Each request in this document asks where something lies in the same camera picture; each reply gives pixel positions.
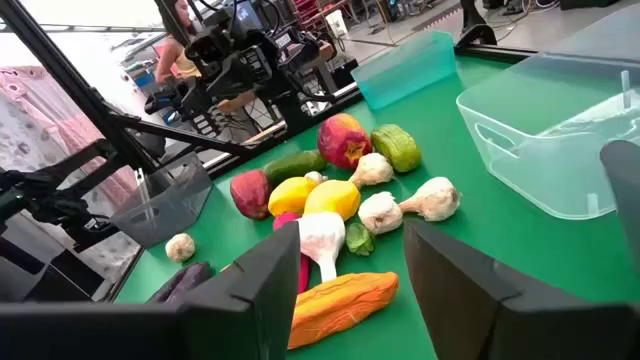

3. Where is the pink chili pepper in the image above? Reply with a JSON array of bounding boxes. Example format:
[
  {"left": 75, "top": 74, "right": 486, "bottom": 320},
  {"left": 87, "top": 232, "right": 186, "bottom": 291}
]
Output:
[{"left": 272, "top": 212, "right": 312, "bottom": 295}]

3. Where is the pink patterned cloth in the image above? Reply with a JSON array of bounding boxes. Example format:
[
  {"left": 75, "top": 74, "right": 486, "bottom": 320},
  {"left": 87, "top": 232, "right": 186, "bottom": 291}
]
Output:
[{"left": 0, "top": 64, "right": 139, "bottom": 211}]

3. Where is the dark green cucumber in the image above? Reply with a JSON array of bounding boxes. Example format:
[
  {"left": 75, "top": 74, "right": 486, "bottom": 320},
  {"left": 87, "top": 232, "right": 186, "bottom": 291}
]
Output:
[{"left": 263, "top": 149, "right": 328, "bottom": 188}]

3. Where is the small green vegetable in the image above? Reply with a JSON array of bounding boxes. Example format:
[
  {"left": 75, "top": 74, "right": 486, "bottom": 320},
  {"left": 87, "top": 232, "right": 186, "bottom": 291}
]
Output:
[{"left": 345, "top": 222, "right": 376, "bottom": 258}]

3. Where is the purple eggplant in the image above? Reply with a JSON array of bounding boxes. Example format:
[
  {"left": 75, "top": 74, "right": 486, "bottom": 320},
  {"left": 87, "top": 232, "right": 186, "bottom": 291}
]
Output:
[{"left": 147, "top": 261, "right": 214, "bottom": 305}]

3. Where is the yellow lemon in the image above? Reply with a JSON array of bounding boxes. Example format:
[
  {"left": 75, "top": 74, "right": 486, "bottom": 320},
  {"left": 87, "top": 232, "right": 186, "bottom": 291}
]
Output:
[
  {"left": 267, "top": 176, "right": 320, "bottom": 218},
  {"left": 303, "top": 179, "right": 362, "bottom": 222}
]

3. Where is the smoky grey plastic basket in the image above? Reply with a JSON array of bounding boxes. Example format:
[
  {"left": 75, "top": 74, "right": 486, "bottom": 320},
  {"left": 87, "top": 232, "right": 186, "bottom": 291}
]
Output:
[
  {"left": 599, "top": 139, "right": 640, "bottom": 274},
  {"left": 110, "top": 152, "right": 214, "bottom": 249}
]

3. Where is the light green cucumber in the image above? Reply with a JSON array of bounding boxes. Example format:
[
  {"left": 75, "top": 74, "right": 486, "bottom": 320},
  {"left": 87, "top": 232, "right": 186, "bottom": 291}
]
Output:
[{"left": 370, "top": 123, "right": 423, "bottom": 174}]

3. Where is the teal plastic basket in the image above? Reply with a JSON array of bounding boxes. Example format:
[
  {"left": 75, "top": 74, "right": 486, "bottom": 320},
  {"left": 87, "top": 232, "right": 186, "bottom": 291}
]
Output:
[{"left": 351, "top": 30, "right": 458, "bottom": 111}]

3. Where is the green table mat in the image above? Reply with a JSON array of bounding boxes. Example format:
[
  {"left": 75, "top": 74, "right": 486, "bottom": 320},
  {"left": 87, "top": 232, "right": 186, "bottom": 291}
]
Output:
[{"left": 113, "top": 53, "right": 640, "bottom": 360}]

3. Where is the dark red apple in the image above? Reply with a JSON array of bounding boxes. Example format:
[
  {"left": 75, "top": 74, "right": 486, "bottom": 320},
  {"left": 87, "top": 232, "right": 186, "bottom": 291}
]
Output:
[{"left": 229, "top": 168, "right": 273, "bottom": 221}]

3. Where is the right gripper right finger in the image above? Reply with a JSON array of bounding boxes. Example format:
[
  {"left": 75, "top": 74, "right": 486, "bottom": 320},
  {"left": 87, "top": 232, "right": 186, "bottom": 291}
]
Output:
[{"left": 403, "top": 219, "right": 640, "bottom": 360}]

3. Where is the red apple with yellow patch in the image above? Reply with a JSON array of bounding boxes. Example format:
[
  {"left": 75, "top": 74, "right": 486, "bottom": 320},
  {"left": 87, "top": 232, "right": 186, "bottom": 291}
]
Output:
[{"left": 317, "top": 113, "right": 374, "bottom": 171}]

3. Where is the clear plastic basket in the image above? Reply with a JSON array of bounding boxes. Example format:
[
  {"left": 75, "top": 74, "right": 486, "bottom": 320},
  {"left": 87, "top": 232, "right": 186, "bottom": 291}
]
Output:
[{"left": 455, "top": 3, "right": 640, "bottom": 221}]

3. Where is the person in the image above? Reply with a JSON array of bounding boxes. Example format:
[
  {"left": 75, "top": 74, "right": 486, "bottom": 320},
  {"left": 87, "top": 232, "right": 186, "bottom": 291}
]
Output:
[{"left": 152, "top": 0, "right": 202, "bottom": 85}]

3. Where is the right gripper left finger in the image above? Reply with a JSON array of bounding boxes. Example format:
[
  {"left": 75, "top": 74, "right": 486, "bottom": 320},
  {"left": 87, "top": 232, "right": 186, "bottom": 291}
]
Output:
[{"left": 177, "top": 222, "right": 301, "bottom": 360}]

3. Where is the bright white garlic bulb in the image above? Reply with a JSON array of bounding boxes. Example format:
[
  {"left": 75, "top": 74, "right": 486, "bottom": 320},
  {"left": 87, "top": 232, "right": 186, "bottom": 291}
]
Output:
[{"left": 296, "top": 211, "right": 347, "bottom": 284}]

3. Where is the black clamp bracket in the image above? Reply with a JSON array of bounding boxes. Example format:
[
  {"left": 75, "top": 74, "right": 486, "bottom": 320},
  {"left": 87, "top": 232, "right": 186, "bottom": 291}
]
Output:
[{"left": 454, "top": 23, "right": 499, "bottom": 49}]

